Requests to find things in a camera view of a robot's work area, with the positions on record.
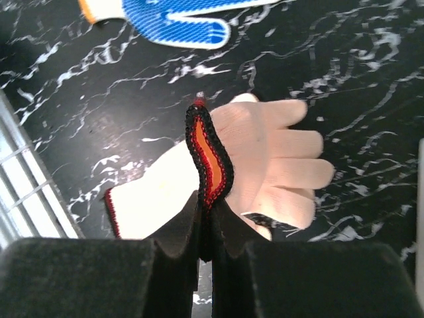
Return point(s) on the blue dotted glove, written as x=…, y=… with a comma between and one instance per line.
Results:
x=181, y=23

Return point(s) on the cream knit glove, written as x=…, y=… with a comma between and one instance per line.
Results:
x=248, y=153

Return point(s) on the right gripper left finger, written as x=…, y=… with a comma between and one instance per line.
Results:
x=63, y=277

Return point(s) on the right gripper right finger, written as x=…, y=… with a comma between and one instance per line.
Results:
x=253, y=277

